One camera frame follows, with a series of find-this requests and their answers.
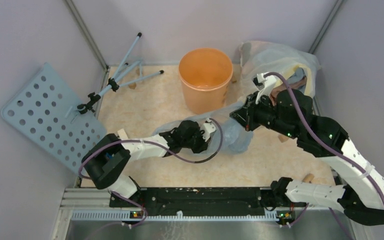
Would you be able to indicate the pink plastic bags inside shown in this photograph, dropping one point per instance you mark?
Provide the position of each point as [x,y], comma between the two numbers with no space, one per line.
[296,85]

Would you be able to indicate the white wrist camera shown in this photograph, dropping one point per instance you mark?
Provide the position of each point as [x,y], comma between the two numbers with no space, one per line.
[265,83]
[208,127]

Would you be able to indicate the wooden block by tripod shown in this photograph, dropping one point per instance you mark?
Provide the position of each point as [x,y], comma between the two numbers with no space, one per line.
[133,86]

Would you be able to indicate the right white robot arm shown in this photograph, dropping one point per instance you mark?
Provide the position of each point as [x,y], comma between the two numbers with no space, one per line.
[360,198]

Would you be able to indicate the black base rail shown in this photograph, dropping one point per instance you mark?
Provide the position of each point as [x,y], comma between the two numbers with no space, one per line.
[208,201]

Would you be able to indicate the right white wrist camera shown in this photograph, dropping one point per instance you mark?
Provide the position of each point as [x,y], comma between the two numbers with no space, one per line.
[265,83]

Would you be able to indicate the small wooden cube left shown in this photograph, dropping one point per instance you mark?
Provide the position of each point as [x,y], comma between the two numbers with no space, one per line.
[122,134]

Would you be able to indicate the cork piece front right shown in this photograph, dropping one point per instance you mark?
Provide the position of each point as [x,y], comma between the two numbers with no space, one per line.
[308,178]

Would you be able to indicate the white toothed cable strip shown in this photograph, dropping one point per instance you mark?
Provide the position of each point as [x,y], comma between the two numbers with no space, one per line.
[127,216]

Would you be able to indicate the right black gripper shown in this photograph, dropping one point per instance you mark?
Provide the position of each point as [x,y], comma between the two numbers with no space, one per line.
[245,116]

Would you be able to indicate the light blue plastic trash bag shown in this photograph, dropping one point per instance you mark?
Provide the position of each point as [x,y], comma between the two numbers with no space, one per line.
[236,139]

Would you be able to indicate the light blue tripod stand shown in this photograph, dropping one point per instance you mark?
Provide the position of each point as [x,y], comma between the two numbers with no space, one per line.
[114,82]

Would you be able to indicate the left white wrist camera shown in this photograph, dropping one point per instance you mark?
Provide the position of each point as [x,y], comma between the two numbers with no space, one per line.
[208,127]

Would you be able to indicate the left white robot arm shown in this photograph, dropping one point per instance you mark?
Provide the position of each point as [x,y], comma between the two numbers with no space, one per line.
[105,162]

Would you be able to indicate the orange plastic trash bin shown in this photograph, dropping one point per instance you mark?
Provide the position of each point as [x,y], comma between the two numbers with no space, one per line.
[205,75]

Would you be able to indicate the wooden cube on table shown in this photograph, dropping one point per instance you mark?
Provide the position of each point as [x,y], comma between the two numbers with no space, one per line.
[283,138]

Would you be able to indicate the light blue perforated board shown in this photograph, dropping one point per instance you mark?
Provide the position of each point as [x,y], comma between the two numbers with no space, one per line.
[45,111]

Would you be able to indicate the large translucent white trash bag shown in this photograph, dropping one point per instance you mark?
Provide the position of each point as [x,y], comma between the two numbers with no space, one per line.
[258,57]

